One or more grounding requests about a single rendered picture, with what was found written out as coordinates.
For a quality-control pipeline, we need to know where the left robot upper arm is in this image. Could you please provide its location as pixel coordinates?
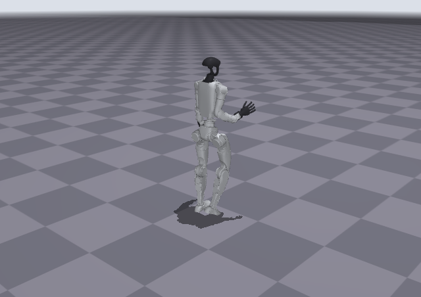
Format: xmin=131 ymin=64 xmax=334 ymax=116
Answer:
xmin=194 ymin=80 xmax=200 ymax=108

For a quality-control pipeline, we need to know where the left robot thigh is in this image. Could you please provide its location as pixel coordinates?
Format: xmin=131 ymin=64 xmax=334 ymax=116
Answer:
xmin=191 ymin=129 xmax=209 ymax=177

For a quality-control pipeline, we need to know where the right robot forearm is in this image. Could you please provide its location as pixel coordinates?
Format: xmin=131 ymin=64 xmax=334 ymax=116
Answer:
xmin=218 ymin=110 xmax=241 ymax=123

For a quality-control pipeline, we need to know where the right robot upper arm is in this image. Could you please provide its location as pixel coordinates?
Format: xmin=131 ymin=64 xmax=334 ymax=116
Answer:
xmin=214 ymin=84 xmax=228 ymax=118

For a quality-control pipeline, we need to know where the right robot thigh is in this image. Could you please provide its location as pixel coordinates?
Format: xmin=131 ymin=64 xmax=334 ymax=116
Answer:
xmin=211 ymin=132 xmax=231 ymax=178

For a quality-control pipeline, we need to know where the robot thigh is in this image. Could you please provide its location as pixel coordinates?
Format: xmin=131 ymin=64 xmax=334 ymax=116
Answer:
xmin=191 ymin=129 xmax=209 ymax=177
xmin=211 ymin=132 xmax=231 ymax=178

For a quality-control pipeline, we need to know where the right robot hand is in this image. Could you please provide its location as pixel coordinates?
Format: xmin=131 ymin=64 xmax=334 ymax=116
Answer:
xmin=234 ymin=101 xmax=255 ymax=119

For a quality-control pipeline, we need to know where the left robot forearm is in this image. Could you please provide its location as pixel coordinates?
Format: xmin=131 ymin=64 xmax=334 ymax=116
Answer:
xmin=195 ymin=103 xmax=204 ymax=125

